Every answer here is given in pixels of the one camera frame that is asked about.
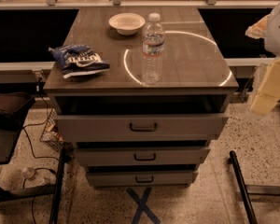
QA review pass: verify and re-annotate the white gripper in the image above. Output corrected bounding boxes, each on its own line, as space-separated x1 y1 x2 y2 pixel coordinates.
245 15 280 115

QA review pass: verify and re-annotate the clear plastic water bottle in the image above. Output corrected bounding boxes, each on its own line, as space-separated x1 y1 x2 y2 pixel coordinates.
142 13 165 85

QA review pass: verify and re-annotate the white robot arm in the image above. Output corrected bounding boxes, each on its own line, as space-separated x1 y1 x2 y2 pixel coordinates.
245 2 280 116

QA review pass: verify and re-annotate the white paper bowl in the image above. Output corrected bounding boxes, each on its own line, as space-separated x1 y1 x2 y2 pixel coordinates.
109 13 146 35

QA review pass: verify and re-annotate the grey three-drawer cabinet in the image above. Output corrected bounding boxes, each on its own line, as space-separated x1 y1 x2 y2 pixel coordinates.
44 7 238 187

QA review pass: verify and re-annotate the blue chip bag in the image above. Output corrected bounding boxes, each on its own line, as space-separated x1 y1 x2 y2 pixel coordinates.
49 44 110 78

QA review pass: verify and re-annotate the black metal leg left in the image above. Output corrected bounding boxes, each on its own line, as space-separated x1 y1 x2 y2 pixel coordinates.
49 149 65 224

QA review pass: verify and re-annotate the dark bin on left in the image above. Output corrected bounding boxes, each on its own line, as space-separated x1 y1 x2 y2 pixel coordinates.
0 92 35 164

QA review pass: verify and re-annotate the wire basket on floor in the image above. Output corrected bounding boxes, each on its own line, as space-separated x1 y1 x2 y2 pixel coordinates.
40 109 63 151

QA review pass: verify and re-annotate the black cable on floor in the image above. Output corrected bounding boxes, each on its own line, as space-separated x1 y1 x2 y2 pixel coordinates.
21 81 61 224

